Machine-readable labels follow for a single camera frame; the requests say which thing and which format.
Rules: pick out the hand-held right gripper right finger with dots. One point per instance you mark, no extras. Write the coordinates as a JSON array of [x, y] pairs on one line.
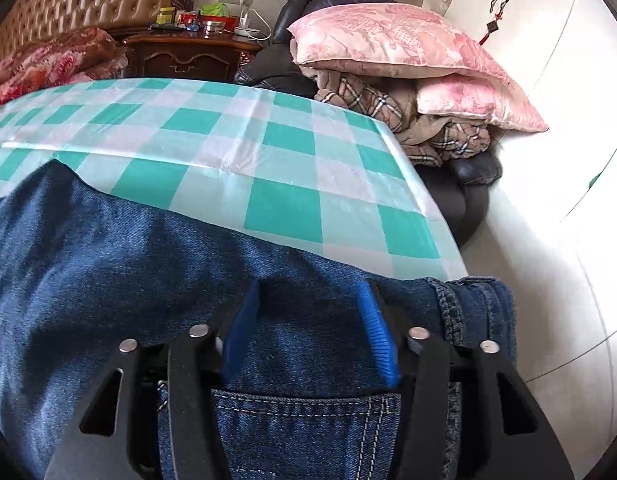
[[378, 335]]

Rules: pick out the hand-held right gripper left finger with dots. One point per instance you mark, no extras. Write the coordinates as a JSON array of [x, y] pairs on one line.
[[241, 332]]

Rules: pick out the blue denim pants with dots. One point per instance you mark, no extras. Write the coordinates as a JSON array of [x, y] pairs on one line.
[[138, 270]]

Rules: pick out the beige plaid blanket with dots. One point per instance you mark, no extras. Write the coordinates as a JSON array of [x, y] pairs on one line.
[[368, 97]]

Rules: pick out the small pink floral pillow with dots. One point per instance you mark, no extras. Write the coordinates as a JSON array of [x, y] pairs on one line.
[[468, 102]]

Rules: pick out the dark wooden nightstand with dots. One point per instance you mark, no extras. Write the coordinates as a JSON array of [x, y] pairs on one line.
[[188, 57]]

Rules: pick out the white wardrobe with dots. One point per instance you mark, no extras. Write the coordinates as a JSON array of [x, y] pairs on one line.
[[563, 110]]

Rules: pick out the large pink floral pillow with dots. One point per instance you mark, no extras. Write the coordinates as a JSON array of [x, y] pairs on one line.
[[388, 35]]

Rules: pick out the red tin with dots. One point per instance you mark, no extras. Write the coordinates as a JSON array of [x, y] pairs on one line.
[[218, 24]]

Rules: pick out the green packet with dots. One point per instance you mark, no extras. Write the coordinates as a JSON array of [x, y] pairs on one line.
[[218, 9]]

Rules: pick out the yellow box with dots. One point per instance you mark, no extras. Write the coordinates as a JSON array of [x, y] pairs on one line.
[[166, 16]]

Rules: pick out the red hanging knot ornament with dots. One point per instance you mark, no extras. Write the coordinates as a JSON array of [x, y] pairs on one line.
[[490, 27]]

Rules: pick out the red floral blanket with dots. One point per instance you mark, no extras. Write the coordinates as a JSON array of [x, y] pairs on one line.
[[48, 60]]

